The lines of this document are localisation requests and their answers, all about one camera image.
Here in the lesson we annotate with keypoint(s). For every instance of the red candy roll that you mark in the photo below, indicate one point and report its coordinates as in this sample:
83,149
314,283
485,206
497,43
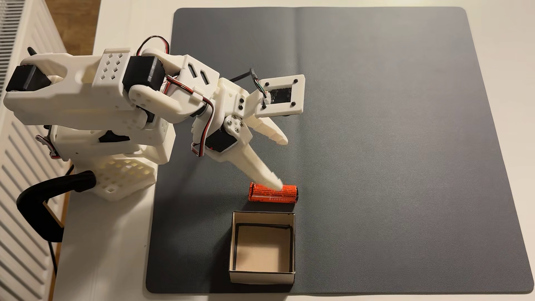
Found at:
259,195

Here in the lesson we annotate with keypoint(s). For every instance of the small open cardboard box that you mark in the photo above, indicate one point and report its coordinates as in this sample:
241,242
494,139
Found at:
262,251

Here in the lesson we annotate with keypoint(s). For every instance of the dark grey textured mat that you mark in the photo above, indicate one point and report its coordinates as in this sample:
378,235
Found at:
376,146

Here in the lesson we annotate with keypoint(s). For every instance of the black table clamp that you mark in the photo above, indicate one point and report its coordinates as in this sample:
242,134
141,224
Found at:
37,196

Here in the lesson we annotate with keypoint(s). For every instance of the white radiator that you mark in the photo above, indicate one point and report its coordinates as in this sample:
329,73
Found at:
16,167

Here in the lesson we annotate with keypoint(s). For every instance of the white camera mount with board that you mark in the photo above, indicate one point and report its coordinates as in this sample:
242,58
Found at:
292,85

